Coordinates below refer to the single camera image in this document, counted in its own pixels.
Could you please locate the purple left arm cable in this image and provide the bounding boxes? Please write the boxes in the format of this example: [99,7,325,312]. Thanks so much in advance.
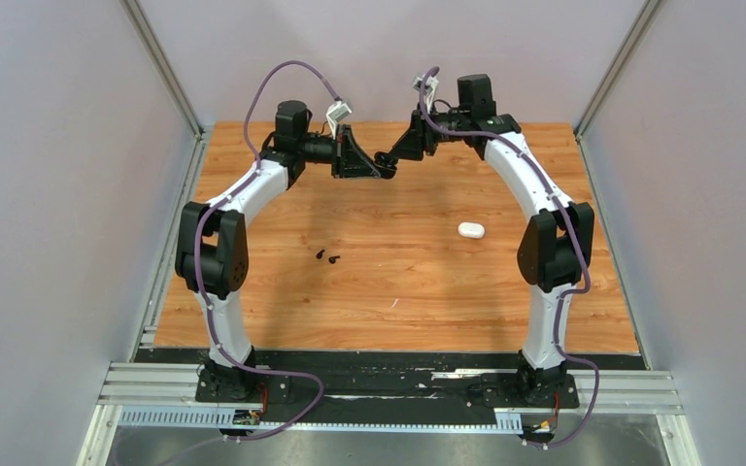
[192,60,342,445]

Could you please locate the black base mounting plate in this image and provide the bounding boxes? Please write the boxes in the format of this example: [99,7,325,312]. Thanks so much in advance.
[133,348,648,426]

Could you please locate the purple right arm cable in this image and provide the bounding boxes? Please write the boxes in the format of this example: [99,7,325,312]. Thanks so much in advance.
[418,66,600,450]

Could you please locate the slotted cable duct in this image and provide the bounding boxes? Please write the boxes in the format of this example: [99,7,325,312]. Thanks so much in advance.
[117,406,525,433]

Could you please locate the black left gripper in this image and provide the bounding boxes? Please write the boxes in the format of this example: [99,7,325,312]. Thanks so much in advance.
[298,125,381,181]

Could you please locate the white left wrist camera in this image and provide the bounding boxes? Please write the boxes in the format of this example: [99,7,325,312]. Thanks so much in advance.
[325,99,353,139]

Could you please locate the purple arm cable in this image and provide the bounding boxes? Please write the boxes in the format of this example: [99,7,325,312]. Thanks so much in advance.
[192,60,342,445]
[418,66,600,450]

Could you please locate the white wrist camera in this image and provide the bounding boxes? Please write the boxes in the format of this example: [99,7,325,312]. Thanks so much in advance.
[325,99,353,139]
[412,74,439,108]

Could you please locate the aluminium frame rail left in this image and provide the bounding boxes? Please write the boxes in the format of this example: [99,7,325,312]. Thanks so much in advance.
[119,0,205,139]

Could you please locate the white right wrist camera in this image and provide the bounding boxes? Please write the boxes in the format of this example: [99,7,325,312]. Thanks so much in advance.
[412,74,439,108]

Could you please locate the aluminium frame rail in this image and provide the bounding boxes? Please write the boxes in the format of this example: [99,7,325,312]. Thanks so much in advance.
[573,0,664,142]
[119,0,205,139]

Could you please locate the aluminium frame rail right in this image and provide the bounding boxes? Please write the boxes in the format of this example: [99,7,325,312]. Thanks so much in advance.
[573,0,664,142]

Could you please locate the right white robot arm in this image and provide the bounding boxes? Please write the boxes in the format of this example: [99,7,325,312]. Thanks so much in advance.
[390,68,595,406]

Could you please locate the black earbud charging case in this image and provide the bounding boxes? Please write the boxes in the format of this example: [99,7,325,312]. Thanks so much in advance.
[374,151,399,180]

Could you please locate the white earbud charging case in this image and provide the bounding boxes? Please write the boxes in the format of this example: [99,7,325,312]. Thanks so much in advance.
[457,221,486,239]

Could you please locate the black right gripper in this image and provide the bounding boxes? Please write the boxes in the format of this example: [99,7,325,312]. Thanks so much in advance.
[390,101,471,160]

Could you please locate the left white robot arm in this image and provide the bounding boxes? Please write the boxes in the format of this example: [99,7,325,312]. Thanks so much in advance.
[175,100,396,401]

